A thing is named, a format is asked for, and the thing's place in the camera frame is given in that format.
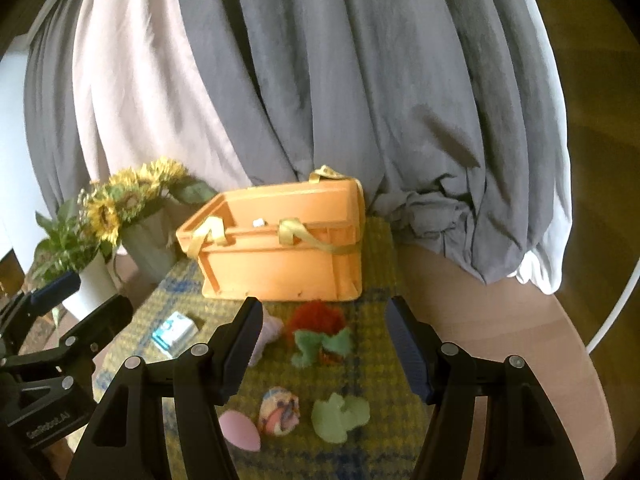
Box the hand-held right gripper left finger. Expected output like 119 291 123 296
66 296 264 480

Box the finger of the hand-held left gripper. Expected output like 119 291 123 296
0 271 82 361
0 294 134 396

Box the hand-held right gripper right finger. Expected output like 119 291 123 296
386 296 576 480

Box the lavender soft toy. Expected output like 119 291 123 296
248 310 285 367

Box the blue white tissue packet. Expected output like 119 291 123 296
151 311 198 356

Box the red green plush toy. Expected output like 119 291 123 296
288 300 352 370

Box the orange plastic crate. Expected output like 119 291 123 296
175 177 366 302

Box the pink makeup sponge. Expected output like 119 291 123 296
218 409 264 451

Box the green felt leaf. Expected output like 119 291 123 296
310 392 370 444

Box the white plant pot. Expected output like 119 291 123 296
62 254 122 322

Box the green leafy plant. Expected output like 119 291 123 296
32 199 119 287

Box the grey vase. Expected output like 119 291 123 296
121 207 179 284

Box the yellow blue plaid mat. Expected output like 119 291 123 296
97 215 437 480

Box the sunflower bouquet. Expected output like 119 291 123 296
81 157 219 261

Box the white sheer curtain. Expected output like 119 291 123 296
512 0 573 296

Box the white hoop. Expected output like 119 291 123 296
584 259 640 357

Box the pale pink curtain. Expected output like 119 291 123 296
75 0 261 191

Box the grey curtain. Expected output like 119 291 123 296
22 0 573 286

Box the yellow ribbon handle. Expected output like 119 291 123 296
187 215 229 259
278 218 359 256
308 164 352 185

